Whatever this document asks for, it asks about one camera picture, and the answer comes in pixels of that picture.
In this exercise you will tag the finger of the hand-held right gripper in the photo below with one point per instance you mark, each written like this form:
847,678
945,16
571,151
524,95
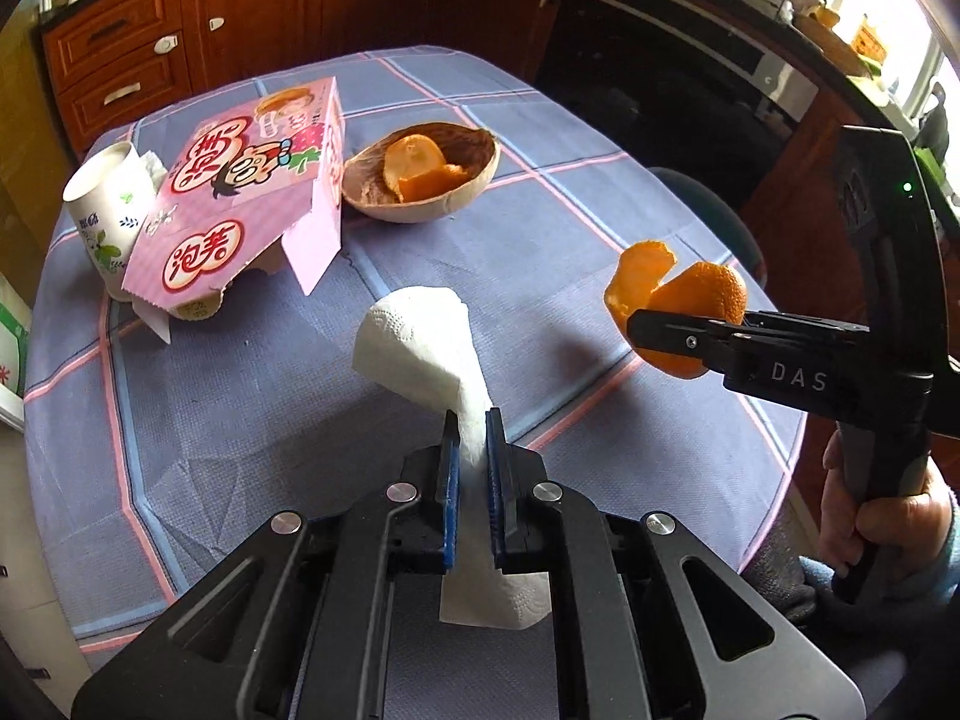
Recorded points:
787,321
675,337

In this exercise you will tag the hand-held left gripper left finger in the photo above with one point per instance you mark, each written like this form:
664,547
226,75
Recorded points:
450,495

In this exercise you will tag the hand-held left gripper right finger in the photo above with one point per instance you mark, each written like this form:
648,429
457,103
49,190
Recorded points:
495,495

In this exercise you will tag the orange peel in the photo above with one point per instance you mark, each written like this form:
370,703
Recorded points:
412,165
712,292

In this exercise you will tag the white paper towel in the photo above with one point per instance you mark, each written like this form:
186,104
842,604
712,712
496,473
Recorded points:
420,337

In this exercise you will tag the person's right hand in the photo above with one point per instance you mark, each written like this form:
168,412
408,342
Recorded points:
907,532

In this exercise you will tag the dark green stool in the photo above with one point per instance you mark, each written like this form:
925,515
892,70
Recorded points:
712,217

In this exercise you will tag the built-in black oven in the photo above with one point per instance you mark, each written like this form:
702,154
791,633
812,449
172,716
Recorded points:
675,105

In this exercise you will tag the orange peel in shell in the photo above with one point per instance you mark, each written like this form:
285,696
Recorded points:
412,165

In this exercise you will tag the brown coconut shell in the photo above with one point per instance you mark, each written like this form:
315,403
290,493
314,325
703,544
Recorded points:
360,191

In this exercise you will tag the pink printed carton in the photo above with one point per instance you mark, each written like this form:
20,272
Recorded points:
225,202

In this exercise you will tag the white folded napkin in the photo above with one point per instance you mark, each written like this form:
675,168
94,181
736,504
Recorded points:
154,169

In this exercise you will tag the white paper cup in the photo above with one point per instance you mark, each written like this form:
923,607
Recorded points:
105,217

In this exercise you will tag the green white sack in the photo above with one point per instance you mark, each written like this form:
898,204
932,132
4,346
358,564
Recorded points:
11,345

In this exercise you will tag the wooden cabinet drawer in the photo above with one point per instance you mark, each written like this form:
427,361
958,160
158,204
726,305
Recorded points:
124,94
112,30

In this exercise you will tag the wooden kitchen cabinet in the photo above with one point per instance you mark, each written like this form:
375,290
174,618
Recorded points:
255,15

